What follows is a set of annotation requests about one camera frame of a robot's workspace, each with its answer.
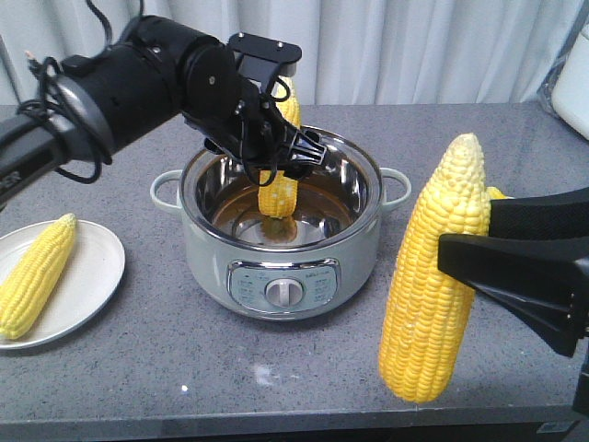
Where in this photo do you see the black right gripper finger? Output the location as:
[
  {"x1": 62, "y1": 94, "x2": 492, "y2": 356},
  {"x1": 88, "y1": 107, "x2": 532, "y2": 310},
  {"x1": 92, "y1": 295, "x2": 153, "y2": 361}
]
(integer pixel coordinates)
[
  {"x1": 489, "y1": 188, "x2": 588, "y2": 239},
  {"x1": 438, "y1": 234, "x2": 588, "y2": 357}
]

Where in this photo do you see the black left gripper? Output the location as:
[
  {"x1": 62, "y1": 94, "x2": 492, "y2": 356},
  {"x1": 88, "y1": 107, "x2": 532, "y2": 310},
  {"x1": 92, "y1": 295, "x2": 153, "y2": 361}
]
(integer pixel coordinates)
[{"x1": 183, "y1": 82, "x2": 327, "y2": 180}]

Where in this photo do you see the pale corn cob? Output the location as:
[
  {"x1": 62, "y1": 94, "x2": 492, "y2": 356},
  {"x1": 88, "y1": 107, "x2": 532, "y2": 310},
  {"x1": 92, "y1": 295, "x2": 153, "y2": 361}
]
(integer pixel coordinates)
[{"x1": 258, "y1": 76, "x2": 301, "y2": 219}]

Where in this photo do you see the yellow corn cob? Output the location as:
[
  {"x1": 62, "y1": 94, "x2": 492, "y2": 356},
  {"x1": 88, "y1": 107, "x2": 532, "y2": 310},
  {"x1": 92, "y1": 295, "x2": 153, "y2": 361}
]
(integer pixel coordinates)
[{"x1": 378, "y1": 134, "x2": 491, "y2": 403}]

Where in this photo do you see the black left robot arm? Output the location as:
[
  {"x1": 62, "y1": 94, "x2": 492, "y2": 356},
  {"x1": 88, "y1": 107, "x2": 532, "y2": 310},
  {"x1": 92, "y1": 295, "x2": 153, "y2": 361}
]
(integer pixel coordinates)
[{"x1": 1, "y1": 16, "x2": 327, "y2": 201}]

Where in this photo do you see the grey-green electric cooking pot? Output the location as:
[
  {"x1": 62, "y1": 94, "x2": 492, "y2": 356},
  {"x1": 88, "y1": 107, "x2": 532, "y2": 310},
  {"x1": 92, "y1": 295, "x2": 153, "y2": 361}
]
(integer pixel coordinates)
[{"x1": 150, "y1": 129, "x2": 411, "y2": 321}]

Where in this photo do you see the grey pleated curtain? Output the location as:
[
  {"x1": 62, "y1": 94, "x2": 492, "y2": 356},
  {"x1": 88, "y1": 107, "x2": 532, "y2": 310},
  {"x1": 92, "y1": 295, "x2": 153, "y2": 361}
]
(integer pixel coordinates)
[{"x1": 0, "y1": 0, "x2": 589, "y2": 107}]

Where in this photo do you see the white rice cooker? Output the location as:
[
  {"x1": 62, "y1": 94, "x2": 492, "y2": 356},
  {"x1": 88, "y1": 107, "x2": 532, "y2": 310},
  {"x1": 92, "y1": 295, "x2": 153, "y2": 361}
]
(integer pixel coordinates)
[{"x1": 551, "y1": 25, "x2": 589, "y2": 139}]

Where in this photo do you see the white round plate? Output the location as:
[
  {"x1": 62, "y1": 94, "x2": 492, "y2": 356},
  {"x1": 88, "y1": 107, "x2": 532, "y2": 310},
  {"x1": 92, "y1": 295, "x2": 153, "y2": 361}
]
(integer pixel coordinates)
[{"x1": 1, "y1": 220, "x2": 126, "y2": 351}]

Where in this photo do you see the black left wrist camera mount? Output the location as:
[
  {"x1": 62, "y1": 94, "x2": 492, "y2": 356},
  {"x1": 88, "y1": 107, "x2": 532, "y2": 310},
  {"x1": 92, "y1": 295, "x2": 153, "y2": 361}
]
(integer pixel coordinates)
[{"x1": 227, "y1": 32, "x2": 303, "y2": 94}]

